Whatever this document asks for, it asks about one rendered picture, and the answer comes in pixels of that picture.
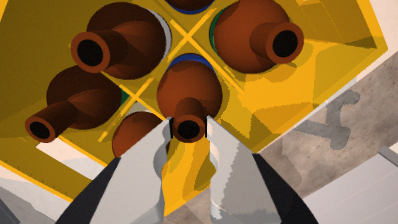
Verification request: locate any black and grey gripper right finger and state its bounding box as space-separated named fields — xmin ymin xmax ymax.
xmin=205 ymin=116 xmax=319 ymax=224

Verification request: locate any yellow crate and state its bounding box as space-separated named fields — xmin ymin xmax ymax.
xmin=0 ymin=0 xmax=388 ymax=216

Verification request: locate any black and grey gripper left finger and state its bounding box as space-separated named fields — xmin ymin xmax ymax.
xmin=55 ymin=117 xmax=174 ymax=224

